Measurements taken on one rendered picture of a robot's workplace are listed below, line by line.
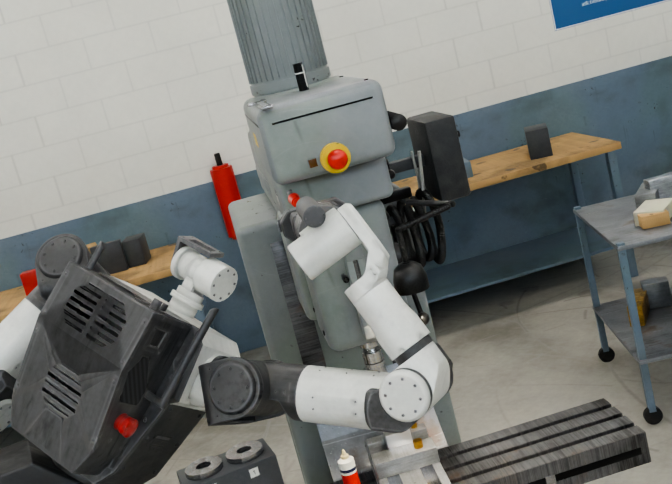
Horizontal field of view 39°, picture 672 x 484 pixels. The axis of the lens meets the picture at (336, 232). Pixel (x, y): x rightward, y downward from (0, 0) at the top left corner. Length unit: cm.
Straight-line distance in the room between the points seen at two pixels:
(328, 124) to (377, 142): 11
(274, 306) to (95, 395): 110
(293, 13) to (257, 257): 66
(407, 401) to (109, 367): 46
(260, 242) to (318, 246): 108
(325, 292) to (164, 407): 64
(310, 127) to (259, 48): 43
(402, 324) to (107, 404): 47
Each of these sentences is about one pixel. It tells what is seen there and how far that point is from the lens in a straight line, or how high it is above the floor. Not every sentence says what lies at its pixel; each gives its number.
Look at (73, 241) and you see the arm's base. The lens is 174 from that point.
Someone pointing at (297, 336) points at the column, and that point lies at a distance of 257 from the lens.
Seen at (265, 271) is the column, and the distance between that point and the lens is 252.
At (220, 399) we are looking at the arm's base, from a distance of 150.
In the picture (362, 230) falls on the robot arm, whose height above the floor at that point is 171.
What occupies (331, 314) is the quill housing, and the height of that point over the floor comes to 141.
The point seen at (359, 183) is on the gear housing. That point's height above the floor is 168.
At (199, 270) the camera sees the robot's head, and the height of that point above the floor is 167.
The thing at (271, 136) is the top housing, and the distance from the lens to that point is 187.
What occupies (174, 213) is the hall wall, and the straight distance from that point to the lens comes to 635.
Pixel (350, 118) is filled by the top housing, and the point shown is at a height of 183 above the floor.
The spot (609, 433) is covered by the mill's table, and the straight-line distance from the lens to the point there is 242.
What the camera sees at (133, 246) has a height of 101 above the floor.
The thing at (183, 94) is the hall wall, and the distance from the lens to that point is 628.
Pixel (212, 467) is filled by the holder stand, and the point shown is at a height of 112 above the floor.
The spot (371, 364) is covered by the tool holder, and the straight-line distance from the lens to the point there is 221.
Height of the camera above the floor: 202
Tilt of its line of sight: 12 degrees down
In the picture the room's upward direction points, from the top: 15 degrees counter-clockwise
